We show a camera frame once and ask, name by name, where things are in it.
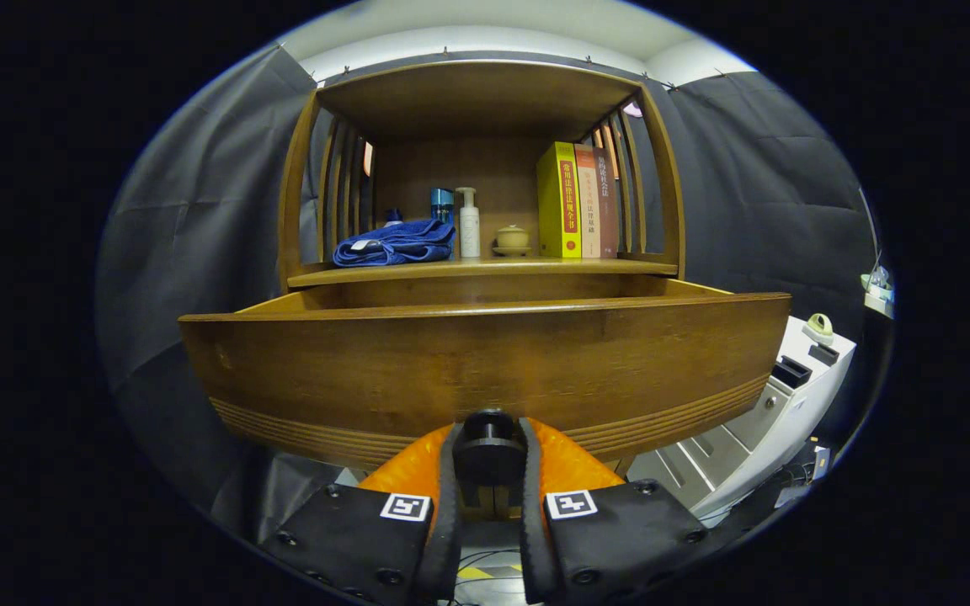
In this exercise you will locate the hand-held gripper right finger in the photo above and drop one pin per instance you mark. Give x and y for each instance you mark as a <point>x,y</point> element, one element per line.
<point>531,530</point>

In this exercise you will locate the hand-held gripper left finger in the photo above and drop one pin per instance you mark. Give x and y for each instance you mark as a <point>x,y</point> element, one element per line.
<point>450,522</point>

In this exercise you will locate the black drawer knob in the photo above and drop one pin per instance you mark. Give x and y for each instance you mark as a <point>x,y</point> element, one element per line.
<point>489,459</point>

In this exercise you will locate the wooden drawer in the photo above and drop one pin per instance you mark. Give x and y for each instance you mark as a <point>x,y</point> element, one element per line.
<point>485,362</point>

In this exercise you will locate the white side cabinet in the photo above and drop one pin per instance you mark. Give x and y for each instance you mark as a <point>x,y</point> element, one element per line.
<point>754,429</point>

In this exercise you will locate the wooden countertop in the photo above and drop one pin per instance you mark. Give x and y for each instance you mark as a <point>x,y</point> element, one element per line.
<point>493,268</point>

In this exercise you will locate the black open box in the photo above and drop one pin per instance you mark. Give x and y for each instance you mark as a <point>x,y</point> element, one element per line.
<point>791,371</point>

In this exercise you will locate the wooden cabinet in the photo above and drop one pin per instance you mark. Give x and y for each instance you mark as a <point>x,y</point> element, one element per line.
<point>477,101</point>

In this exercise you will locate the blue folded towel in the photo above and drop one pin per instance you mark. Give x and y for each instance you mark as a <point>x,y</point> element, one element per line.
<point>401,244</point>

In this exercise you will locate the beige lidded tea cup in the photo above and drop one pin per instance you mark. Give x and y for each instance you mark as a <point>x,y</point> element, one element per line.
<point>512,240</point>

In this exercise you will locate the white pump bottle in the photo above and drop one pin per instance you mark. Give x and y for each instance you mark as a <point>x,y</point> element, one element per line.
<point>469,231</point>

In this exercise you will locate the small white blue-capped bottle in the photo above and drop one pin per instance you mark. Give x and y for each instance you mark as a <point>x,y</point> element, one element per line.
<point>393,216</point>

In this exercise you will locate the tall blue bottle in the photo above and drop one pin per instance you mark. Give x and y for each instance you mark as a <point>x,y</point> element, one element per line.
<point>442,204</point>

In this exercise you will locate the thick yellow book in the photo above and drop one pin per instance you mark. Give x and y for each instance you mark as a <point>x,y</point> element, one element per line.
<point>558,202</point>

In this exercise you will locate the brown book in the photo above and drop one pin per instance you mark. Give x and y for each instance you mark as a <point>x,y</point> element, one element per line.
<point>607,206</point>

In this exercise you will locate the orange and white book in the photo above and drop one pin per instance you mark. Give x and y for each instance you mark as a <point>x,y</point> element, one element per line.
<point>588,202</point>

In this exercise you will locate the flat black block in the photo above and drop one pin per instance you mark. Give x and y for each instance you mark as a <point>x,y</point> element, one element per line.
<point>823,353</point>

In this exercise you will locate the green tape dispenser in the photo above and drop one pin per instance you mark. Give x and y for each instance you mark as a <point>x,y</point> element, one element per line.
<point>818,326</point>

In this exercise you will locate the small white shelf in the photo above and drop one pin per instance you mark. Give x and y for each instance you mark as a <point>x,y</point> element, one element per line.
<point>878,295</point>

